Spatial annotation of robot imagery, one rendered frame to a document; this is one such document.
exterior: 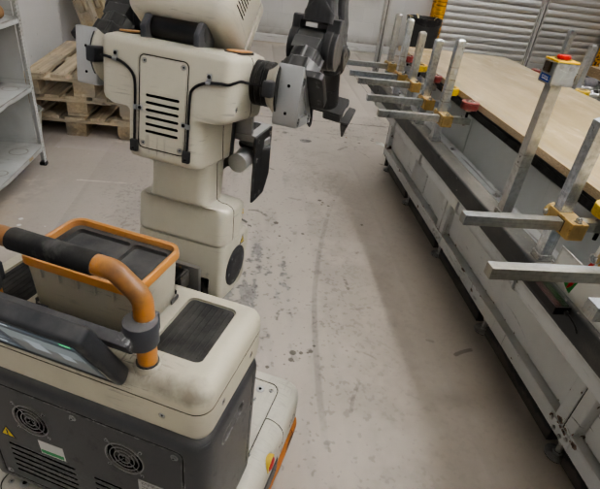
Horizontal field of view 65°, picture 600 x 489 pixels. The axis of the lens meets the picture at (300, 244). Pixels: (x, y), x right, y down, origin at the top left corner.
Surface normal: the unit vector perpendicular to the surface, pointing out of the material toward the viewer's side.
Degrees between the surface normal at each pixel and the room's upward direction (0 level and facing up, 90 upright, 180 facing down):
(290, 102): 82
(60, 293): 92
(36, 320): 25
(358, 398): 0
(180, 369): 0
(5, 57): 90
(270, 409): 0
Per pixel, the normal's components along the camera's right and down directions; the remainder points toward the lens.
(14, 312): -0.03, -0.56
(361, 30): 0.08, 0.54
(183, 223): -0.29, 0.36
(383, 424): 0.11, -0.84
